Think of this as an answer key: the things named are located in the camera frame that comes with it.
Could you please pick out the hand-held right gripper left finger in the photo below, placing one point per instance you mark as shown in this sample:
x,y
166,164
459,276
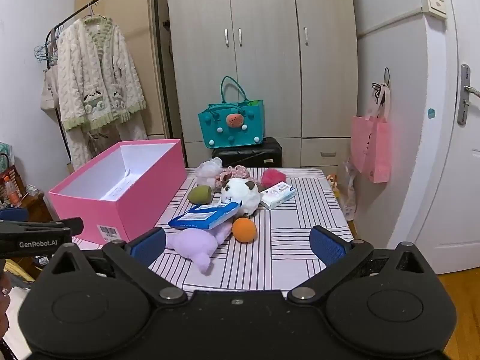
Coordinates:
x,y
148,247

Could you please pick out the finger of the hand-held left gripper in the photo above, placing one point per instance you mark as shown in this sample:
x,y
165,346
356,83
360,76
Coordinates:
x,y
13,214
33,238

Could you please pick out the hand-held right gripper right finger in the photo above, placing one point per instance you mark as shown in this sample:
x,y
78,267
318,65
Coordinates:
x,y
327,249

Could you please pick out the purple plush toy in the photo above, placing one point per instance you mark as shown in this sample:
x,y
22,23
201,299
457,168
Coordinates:
x,y
195,243

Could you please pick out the pink cardboard box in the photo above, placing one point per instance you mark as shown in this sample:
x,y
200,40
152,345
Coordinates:
x,y
86,210

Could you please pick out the blue wipes packet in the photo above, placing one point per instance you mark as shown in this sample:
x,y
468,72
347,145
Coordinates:
x,y
202,215

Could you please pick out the white tissue packet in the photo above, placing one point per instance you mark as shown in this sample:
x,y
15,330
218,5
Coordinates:
x,y
277,194

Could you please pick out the orange ball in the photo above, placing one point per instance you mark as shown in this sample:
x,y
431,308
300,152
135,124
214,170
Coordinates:
x,y
244,230

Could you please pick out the white brown plush toy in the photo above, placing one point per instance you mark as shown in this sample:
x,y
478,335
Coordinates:
x,y
240,195

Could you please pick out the orange drink bottle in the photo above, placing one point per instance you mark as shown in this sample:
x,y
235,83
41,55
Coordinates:
x,y
12,195

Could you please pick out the wooden nightstand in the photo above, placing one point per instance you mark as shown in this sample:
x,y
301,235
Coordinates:
x,y
37,210

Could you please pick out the striped tablecloth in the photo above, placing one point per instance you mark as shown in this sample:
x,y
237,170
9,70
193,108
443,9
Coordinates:
x,y
292,232

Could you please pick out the white plastic bag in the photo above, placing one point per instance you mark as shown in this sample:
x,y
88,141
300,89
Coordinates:
x,y
350,195

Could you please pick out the plastic tissue pack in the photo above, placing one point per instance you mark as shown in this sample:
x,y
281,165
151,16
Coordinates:
x,y
5,153

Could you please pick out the colourful gift bag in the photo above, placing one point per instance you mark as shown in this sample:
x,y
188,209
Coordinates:
x,y
333,183

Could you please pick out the green egg-shaped sponge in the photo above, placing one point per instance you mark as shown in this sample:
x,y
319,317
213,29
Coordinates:
x,y
199,194

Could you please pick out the pink fluffy ball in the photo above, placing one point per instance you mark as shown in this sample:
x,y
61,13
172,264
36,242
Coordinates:
x,y
273,178

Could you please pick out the white fluffy toy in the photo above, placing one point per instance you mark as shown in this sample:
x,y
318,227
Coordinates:
x,y
208,168

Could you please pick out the pink shopping bag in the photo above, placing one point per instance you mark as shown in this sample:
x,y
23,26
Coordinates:
x,y
371,146

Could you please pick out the pink floral cloth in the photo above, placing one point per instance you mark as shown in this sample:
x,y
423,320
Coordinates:
x,y
236,172

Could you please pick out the black suitcase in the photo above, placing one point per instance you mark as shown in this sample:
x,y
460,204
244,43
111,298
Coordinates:
x,y
258,153

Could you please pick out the cream fleece pants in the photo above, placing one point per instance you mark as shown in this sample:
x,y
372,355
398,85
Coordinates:
x,y
127,131

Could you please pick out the canvas tote bag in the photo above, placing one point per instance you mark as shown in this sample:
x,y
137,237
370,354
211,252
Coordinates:
x,y
48,90

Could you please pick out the teal felt tote bag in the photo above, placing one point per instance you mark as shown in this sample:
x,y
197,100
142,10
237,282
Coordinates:
x,y
225,131

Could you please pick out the white door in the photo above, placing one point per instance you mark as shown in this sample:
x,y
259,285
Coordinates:
x,y
461,195

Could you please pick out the cream knitted cardigan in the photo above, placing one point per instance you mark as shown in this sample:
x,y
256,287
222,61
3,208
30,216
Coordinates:
x,y
97,75

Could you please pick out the blue round sticker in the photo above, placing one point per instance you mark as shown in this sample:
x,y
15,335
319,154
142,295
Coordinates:
x,y
431,113

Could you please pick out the beige wardrobe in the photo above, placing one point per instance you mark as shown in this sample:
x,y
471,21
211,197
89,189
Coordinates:
x,y
262,63

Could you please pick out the tall beige cabinet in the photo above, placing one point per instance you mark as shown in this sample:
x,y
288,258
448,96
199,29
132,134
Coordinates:
x,y
142,45

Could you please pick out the beige wall box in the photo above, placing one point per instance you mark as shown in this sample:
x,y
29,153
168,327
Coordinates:
x,y
433,3

